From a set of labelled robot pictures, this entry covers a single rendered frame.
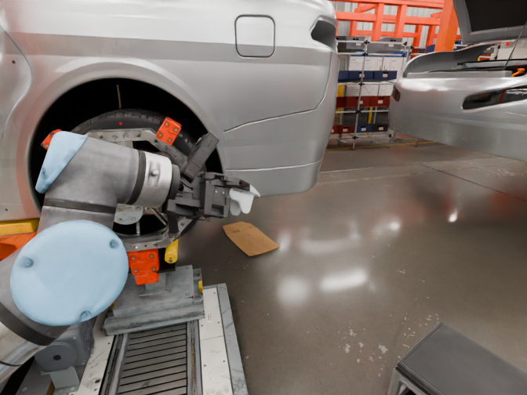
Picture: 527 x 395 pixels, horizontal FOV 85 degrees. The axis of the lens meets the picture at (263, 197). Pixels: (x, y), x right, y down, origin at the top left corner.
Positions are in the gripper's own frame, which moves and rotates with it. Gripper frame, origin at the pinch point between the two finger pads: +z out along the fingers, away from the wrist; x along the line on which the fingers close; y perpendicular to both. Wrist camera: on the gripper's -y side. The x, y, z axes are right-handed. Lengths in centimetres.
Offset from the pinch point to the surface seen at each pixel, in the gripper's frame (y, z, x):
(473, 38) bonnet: -234, 306, -7
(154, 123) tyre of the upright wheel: -42, -2, -66
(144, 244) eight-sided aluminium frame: 7, 7, -88
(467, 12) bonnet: -252, 286, -5
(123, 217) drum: -2, -8, -69
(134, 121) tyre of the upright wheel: -42, -9, -70
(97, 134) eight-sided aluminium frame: -32, -21, -71
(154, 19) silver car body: -74, -12, -48
